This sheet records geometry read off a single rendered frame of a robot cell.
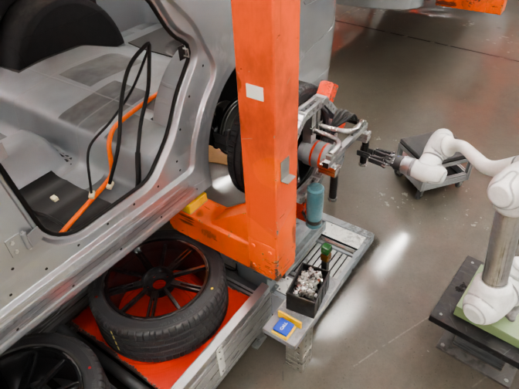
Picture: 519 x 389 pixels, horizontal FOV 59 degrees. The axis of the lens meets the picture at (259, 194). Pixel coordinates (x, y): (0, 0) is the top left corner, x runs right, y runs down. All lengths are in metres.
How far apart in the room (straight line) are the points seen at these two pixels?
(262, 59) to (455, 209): 2.31
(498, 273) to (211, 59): 1.50
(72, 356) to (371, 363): 1.44
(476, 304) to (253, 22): 1.46
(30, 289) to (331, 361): 1.50
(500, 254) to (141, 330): 1.51
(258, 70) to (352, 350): 1.61
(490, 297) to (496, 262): 0.17
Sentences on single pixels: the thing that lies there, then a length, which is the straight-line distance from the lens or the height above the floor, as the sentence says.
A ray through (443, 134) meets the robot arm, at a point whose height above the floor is 0.97.
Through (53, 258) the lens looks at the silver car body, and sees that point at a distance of 1.87.
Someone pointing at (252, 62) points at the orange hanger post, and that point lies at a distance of 1.57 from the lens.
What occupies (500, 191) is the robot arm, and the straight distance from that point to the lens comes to 1.83.
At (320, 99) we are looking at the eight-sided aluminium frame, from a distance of 2.30.
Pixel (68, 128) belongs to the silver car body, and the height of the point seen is 0.97.
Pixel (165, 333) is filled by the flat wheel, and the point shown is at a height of 0.49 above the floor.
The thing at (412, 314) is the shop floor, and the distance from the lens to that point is 2.81.
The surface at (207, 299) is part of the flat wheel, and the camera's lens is 2.16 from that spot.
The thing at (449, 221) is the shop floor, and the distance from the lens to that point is 3.42.
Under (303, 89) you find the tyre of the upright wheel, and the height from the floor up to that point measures 1.17.
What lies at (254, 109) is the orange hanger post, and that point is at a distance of 1.64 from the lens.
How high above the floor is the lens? 2.20
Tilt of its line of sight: 39 degrees down
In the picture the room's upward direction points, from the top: 3 degrees counter-clockwise
